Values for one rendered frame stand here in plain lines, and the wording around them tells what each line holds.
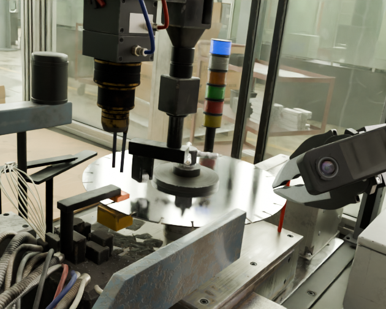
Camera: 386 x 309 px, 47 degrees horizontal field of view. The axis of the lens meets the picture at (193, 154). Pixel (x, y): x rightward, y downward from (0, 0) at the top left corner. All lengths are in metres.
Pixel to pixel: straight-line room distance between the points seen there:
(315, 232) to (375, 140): 0.47
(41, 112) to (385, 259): 0.59
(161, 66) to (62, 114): 0.59
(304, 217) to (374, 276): 0.20
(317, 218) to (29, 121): 0.56
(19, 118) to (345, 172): 0.49
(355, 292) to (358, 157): 0.38
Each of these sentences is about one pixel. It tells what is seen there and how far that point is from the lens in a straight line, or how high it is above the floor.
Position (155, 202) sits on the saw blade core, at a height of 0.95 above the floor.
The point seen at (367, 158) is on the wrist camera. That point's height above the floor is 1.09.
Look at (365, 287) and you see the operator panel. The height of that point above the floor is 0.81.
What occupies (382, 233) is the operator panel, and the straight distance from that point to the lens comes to 0.81.
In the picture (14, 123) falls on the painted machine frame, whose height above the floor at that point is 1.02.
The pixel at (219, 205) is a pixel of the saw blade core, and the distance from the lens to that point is 0.66.
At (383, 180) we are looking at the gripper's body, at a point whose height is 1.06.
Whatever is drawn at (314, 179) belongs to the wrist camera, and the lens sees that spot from 0.46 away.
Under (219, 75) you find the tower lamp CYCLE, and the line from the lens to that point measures 0.98.
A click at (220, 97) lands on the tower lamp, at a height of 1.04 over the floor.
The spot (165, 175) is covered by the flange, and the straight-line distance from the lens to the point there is 0.72.
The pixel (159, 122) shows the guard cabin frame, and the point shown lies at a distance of 1.35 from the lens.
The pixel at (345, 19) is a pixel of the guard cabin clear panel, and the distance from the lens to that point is 1.08.
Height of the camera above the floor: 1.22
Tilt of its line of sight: 18 degrees down
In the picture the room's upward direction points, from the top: 6 degrees clockwise
